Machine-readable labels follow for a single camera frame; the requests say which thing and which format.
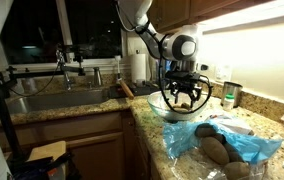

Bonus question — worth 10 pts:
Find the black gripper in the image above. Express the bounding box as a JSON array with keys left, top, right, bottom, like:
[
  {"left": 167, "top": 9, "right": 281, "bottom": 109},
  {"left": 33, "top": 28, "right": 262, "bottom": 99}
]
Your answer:
[{"left": 165, "top": 71, "right": 202, "bottom": 108}]

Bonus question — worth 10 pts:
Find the brown potato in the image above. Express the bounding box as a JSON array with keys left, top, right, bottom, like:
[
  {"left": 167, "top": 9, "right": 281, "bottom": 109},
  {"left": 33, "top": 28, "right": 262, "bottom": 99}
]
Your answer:
[
  {"left": 173, "top": 106, "right": 189, "bottom": 112},
  {"left": 181, "top": 102, "right": 191, "bottom": 110}
]

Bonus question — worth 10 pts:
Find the blue plastic potato bag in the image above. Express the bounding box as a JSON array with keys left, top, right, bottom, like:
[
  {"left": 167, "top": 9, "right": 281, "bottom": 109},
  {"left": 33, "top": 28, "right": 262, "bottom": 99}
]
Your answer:
[{"left": 163, "top": 115, "right": 283, "bottom": 180}]

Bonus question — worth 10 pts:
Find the glass bowl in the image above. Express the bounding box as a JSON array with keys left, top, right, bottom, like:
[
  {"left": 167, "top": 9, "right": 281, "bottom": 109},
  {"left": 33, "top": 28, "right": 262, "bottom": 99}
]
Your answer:
[{"left": 147, "top": 91, "right": 206, "bottom": 122}]

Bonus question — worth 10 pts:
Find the potato in bag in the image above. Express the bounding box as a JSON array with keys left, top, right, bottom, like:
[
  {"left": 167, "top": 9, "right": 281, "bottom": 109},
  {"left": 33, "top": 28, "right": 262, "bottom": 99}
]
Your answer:
[
  {"left": 195, "top": 123, "right": 216, "bottom": 138},
  {"left": 223, "top": 162, "right": 252, "bottom": 180},
  {"left": 223, "top": 142, "right": 243, "bottom": 162},
  {"left": 201, "top": 137, "right": 230, "bottom": 165}
]

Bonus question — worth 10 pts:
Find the small green-capped bottle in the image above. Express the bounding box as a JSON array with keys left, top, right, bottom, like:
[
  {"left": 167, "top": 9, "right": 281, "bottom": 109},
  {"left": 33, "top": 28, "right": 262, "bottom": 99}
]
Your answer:
[{"left": 223, "top": 94, "right": 235, "bottom": 111}]

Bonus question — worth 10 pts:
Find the steel cup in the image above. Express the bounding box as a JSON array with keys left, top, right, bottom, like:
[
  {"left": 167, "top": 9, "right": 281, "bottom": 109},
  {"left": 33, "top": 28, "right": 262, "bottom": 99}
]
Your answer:
[{"left": 221, "top": 81, "right": 243, "bottom": 108}]

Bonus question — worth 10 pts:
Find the paper towel roll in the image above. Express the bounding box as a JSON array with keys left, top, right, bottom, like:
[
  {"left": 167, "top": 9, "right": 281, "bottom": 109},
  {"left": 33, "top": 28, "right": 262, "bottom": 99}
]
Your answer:
[{"left": 130, "top": 50, "right": 146, "bottom": 83}]

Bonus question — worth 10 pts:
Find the wooden upper cabinet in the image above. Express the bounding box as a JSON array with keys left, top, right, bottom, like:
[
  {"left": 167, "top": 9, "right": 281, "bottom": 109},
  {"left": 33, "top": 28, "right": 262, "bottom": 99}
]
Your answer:
[{"left": 148, "top": 0, "right": 272, "bottom": 31}]

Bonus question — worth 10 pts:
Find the wooden cabinet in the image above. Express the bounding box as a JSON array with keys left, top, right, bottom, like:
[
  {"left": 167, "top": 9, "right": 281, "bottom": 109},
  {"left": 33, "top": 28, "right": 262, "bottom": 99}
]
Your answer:
[
  {"left": 15, "top": 110, "right": 161, "bottom": 180},
  {"left": 148, "top": 0, "right": 272, "bottom": 31}
]

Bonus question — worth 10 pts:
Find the wooden lower cabinet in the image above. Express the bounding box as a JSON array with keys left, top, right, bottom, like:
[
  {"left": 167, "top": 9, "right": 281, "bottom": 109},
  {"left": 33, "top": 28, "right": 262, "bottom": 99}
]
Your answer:
[{"left": 15, "top": 110, "right": 161, "bottom": 180}]

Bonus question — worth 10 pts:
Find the steel soap dispenser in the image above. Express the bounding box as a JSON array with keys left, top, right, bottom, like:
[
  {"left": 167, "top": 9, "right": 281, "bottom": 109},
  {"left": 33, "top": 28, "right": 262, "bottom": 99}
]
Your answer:
[{"left": 93, "top": 67, "right": 103, "bottom": 87}]

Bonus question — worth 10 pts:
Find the under-cabinet light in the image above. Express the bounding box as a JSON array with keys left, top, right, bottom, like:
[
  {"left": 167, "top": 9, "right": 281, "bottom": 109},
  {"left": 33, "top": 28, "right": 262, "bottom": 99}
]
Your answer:
[{"left": 198, "top": 0, "right": 284, "bottom": 34}]

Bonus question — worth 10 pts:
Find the kitchen faucet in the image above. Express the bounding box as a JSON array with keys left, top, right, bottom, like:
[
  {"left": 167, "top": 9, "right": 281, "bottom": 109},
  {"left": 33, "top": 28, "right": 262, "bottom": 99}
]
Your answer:
[{"left": 56, "top": 50, "right": 72, "bottom": 91}]

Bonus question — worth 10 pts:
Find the cardboard box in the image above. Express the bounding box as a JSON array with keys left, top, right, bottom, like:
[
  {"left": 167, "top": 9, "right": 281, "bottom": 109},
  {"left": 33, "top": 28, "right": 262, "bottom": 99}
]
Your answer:
[{"left": 27, "top": 140, "right": 68, "bottom": 180}]

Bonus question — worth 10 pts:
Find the stainless steel sink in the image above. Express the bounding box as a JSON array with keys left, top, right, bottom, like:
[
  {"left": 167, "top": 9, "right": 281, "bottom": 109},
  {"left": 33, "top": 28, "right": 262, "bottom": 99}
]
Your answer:
[{"left": 7, "top": 89, "right": 109, "bottom": 114}]

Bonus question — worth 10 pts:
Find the white wall outlet plate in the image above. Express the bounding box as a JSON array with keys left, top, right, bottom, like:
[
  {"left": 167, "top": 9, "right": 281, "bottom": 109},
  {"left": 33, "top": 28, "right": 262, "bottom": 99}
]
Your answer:
[{"left": 215, "top": 65, "right": 232, "bottom": 82}]

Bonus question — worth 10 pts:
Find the wooden handled brush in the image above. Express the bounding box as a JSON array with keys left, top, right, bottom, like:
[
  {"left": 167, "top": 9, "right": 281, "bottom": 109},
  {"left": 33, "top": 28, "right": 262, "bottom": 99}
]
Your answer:
[{"left": 114, "top": 55, "right": 134, "bottom": 100}]

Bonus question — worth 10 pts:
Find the black camera stand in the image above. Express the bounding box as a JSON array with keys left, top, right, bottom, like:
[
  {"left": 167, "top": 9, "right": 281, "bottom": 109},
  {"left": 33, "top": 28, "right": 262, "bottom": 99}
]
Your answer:
[{"left": 0, "top": 43, "right": 86, "bottom": 168}]

